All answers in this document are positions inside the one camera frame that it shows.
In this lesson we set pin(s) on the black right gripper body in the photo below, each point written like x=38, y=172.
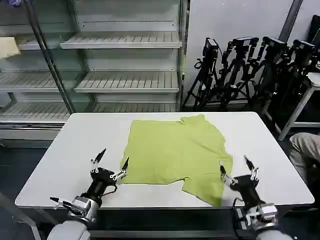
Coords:
x=246, y=188

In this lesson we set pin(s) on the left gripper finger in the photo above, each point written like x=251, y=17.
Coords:
x=123, y=167
x=98, y=158

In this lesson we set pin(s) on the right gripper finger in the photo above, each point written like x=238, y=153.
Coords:
x=225, y=176
x=253, y=172

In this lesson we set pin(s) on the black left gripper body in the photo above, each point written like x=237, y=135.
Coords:
x=101, y=178

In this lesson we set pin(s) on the yellow-green shirt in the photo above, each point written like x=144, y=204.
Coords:
x=175, y=152

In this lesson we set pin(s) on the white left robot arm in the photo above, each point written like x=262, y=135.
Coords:
x=72, y=230

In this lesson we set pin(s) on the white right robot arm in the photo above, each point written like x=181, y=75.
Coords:
x=270, y=230

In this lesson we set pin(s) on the white table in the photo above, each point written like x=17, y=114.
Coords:
x=95, y=140

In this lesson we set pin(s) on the person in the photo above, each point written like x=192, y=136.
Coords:
x=303, y=150

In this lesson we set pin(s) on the grey metal display shelf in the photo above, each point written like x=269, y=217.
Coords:
x=25, y=82
x=125, y=82

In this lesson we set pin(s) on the white stool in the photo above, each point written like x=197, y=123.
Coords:
x=303, y=100

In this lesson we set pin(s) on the beige bag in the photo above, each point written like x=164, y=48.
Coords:
x=8, y=47

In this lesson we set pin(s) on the grey slanted metal beam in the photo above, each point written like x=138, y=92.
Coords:
x=290, y=22

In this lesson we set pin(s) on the black panel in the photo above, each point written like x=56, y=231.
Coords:
x=315, y=30

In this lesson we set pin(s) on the purple object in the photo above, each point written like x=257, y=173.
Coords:
x=14, y=2

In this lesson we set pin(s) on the grey metal frame post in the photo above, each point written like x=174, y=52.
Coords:
x=40, y=33

